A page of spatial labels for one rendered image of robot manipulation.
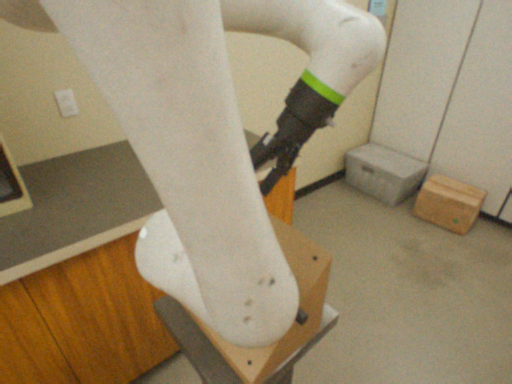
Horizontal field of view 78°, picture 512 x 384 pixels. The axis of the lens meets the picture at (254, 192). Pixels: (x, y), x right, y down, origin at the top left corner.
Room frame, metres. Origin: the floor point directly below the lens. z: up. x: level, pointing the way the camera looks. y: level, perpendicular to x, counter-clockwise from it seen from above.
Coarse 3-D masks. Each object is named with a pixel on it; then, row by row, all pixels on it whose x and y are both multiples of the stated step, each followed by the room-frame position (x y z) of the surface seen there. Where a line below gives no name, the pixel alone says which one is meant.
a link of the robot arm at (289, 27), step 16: (224, 0) 0.48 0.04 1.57; (240, 0) 0.50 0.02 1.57; (256, 0) 0.53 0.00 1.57; (272, 0) 0.55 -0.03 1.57; (288, 0) 0.58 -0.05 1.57; (304, 0) 0.61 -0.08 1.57; (320, 0) 0.61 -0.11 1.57; (224, 16) 0.49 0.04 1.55; (240, 16) 0.51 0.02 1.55; (256, 16) 0.53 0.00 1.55; (272, 16) 0.56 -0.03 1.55; (288, 16) 0.58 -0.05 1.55; (304, 16) 0.60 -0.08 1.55; (240, 32) 0.56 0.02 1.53; (256, 32) 0.57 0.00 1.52; (272, 32) 0.59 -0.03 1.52; (288, 32) 0.61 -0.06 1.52
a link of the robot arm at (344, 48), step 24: (336, 0) 0.61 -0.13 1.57; (312, 24) 0.59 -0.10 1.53; (336, 24) 0.56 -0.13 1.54; (360, 24) 0.55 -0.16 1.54; (312, 48) 0.59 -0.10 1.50; (336, 48) 0.55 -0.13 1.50; (360, 48) 0.53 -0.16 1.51; (384, 48) 0.56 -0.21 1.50; (312, 72) 0.56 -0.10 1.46; (336, 72) 0.54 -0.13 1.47; (360, 72) 0.54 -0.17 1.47; (336, 96) 0.55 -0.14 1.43
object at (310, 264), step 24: (288, 240) 0.49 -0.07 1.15; (288, 264) 0.45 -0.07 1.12; (312, 264) 0.44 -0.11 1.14; (312, 288) 0.40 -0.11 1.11; (192, 312) 0.46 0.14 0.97; (312, 312) 0.41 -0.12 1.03; (216, 336) 0.40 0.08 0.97; (288, 336) 0.36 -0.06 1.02; (240, 360) 0.34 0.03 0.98; (264, 360) 0.33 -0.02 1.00
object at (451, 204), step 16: (432, 176) 2.29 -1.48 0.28; (432, 192) 2.07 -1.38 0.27; (448, 192) 2.05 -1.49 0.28; (464, 192) 2.06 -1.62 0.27; (480, 192) 2.06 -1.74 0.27; (416, 208) 2.12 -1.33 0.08; (432, 208) 2.04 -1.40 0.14; (448, 208) 1.96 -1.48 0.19; (464, 208) 1.90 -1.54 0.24; (480, 208) 2.02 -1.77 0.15; (448, 224) 1.94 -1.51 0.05; (464, 224) 1.87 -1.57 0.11
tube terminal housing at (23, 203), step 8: (0, 136) 0.91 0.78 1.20; (8, 152) 0.94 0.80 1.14; (8, 160) 0.91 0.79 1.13; (16, 168) 0.97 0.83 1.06; (16, 176) 0.91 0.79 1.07; (24, 184) 0.99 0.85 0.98; (24, 192) 0.91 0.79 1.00; (16, 200) 0.89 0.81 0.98; (24, 200) 0.90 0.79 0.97; (0, 208) 0.86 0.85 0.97; (8, 208) 0.87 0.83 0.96; (16, 208) 0.88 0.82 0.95; (24, 208) 0.90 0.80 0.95; (0, 216) 0.85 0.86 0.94
